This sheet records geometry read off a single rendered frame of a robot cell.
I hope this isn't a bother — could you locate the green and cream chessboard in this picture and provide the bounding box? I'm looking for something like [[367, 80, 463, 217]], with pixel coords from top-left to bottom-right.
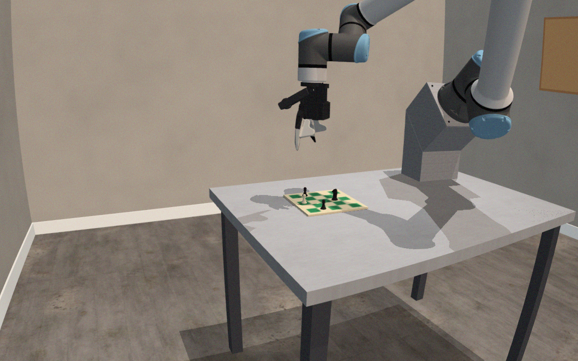
[[283, 189, 368, 217]]

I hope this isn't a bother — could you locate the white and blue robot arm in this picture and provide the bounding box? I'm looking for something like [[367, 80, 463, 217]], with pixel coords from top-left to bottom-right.
[[298, 0, 532, 139]]

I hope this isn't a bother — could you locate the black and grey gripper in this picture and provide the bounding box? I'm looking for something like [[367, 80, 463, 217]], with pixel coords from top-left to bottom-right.
[[295, 82, 330, 150]]

